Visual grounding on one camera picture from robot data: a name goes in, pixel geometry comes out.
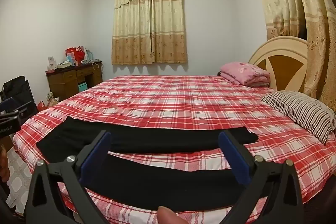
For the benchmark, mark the red plaid bed sheet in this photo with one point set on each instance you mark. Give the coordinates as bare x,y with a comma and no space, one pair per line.
170,98

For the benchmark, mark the beige patterned window curtain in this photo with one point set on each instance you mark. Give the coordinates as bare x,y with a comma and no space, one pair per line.
149,24

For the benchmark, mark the red gift bag white label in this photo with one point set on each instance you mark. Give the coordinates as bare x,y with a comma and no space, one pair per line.
70,52

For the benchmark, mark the large beige floral curtain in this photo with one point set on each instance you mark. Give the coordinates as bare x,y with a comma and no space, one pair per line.
288,3

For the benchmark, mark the white printed card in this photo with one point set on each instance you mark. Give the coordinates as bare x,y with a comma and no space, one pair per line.
52,62

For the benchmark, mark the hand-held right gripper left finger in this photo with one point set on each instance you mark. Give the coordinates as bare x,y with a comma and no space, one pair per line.
95,158

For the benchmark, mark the red plastic bag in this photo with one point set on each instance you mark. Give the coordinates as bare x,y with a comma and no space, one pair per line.
42,106

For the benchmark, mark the light blue paper bag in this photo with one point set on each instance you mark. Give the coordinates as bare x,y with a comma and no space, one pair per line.
90,55

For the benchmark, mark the black pants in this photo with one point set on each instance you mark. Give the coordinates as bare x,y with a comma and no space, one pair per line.
157,137

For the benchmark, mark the teal box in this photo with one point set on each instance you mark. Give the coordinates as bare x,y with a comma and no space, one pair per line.
83,87

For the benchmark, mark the black folding chair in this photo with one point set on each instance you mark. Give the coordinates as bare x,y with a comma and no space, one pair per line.
18,90

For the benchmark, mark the cream and brown headboard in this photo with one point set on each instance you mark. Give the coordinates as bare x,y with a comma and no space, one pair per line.
283,66

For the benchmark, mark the patterned tote bag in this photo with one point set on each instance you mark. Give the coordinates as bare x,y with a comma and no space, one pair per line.
52,100

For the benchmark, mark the striped pillow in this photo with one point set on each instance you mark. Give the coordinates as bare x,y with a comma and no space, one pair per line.
302,111

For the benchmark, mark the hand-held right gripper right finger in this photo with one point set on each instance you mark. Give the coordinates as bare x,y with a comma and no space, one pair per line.
233,158

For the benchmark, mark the pink folded quilt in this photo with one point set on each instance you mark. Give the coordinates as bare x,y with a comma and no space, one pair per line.
244,71

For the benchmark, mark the brown wooden desk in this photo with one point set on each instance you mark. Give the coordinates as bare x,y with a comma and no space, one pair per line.
65,82

